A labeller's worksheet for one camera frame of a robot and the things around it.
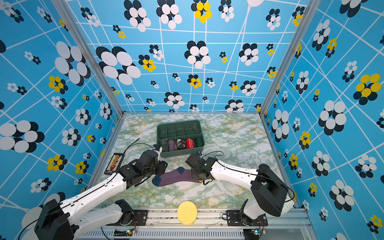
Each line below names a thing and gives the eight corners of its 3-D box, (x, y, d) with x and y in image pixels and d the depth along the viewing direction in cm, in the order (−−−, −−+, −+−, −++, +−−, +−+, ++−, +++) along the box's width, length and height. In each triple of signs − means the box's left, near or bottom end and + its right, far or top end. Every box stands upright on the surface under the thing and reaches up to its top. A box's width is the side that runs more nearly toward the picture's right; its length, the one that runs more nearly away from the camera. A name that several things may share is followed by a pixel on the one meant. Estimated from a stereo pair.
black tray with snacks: (105, 174, 91) (103, 172, 89) (115, 154, 99) (114, 152, 98) (115, 175, 90) (113, 173, 88) (124, 155, 99) (123, 153, 97)
